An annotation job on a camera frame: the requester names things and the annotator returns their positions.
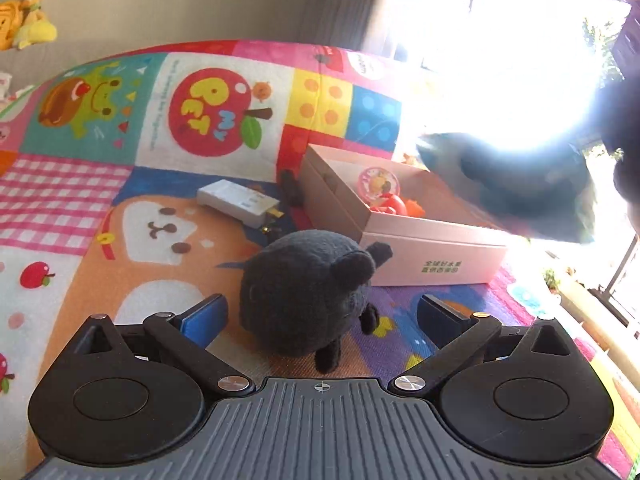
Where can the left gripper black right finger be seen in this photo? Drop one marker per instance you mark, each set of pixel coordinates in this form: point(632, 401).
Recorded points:
point(461, 342)

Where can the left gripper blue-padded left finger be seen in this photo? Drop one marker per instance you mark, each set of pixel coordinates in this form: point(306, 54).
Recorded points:
point(182, 340)

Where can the black plush bear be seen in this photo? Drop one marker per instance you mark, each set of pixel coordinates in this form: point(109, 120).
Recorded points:
point(303, 292)

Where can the orange plastic scoop toy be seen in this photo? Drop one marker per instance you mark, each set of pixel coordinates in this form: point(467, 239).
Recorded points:
point(414, 209)

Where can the red hooded doll figure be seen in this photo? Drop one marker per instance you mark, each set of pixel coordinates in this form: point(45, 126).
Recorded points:
point(389, 203)

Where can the grey white usb device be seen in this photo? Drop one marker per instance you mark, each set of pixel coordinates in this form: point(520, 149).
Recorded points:
point(253, 208)

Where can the blue wet wipes pack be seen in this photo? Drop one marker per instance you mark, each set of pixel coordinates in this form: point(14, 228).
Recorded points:
point(545, 193)

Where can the pink cardboard box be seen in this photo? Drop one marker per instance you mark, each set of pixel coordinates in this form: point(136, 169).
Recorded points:
point(451, 244)

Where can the colourful cartoon play mat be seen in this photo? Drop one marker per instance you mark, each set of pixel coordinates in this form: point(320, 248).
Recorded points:
point(100, 228)

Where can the yellow duck plush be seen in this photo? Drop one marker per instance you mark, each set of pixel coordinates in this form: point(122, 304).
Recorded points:
point(35, 28)

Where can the yellow tiger plush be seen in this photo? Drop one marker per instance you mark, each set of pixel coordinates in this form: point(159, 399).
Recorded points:
point(11, 20)

